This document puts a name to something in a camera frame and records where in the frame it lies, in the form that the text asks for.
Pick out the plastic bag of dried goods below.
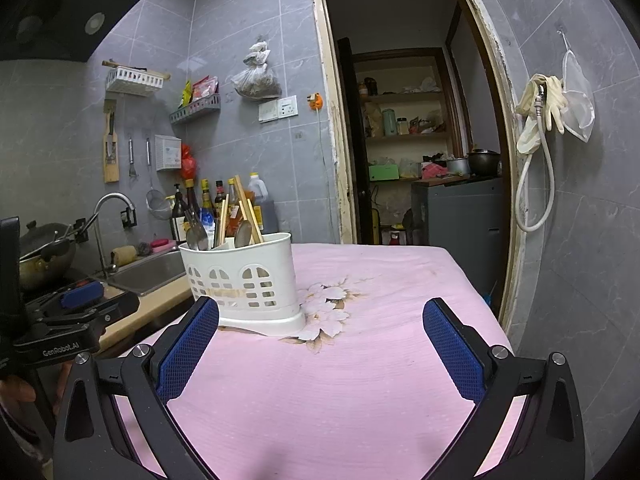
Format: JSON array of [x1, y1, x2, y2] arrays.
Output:
[[230, 39, 282, 100]]

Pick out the large oil jug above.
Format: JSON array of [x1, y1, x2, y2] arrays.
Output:
[[246, 172, 276, 236]]

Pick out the wooden knife holder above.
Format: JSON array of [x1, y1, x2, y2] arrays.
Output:
[[103, 99, 121, 185]]

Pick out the black range hood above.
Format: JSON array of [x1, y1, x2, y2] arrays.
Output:
[[0, 0, 151, 64]]

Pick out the seasoning packets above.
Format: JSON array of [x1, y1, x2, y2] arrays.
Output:
[[178, 75, 220, 109]]

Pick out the hanging metal strainer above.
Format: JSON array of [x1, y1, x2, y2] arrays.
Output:
[[144, 137, 174, 221]]

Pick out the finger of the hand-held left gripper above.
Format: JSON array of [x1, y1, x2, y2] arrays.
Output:
[[25, 280, 106, 319], [44, 293, 141, 334]]

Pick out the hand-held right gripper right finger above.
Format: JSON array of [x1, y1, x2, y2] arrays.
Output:
[[422, 297, 586, 480]]

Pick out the person's left hand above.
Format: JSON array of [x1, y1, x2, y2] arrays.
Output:
[[0, 376, 39, 420]]

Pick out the black pot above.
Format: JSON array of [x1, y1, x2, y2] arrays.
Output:
[[467, 148, 501, 177]]

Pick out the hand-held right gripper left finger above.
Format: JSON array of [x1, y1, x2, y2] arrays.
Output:
[[52, 295, 221, 480]]

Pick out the dark sauce bottle pump top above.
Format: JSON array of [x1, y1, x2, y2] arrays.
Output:
[[169, 183, 189, 244]]

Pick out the orange spice bag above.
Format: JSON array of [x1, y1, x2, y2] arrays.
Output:
[[226, 204, 264, 239]]

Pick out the black wok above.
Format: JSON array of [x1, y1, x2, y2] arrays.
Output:
[[17, 219, 79, 292]]

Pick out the steel sink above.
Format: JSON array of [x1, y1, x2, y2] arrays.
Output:
[[107, 249, 189, 296]]

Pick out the tall dark soy sauce bottle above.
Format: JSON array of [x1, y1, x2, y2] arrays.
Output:
[[183, 178, 201, 226]]

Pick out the grey cabinet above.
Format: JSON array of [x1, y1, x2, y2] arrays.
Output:
[[411, 175, 505, 292]]

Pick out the metal faucet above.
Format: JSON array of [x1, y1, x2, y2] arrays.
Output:
[[92, 192, 137, 274]]

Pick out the white door frame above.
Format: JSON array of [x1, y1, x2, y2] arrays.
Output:
[[309, 0, 527, 332]]

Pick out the white wall box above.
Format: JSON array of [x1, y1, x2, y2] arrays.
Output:
[[153, 134, 182, 172]]

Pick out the yellow sponge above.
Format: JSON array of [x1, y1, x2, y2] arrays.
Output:
[[109, 244, 137, 266]]

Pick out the white wall basket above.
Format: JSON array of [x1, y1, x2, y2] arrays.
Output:
[[105, 67, 165, 98]]

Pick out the white mesh bag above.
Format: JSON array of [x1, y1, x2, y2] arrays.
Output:
[[559, 31, 596, 144]]

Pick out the dark wooden door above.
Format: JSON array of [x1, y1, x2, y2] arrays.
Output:
[[335, 37, 374, 246]]

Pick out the pink floral table cloth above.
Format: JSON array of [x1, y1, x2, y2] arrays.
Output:
[[112, 242, 532, 480]]

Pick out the grey wall shelf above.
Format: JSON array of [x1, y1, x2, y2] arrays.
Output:
[[168, 92, 221, 125]]

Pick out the beige kitchen counter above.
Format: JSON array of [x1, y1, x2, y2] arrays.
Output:
[[97, 249, 196, 354]]

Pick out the white plastic utensil holder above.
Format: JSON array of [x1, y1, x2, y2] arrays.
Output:
[[178, 231, 307, 339]]

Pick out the yellow cap sauce bottle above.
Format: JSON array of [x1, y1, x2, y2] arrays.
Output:
[[199, 178, 214, 221]]

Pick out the wooden shelf unit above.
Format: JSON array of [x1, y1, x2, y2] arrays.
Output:
[[352, 48, 472, 182]]

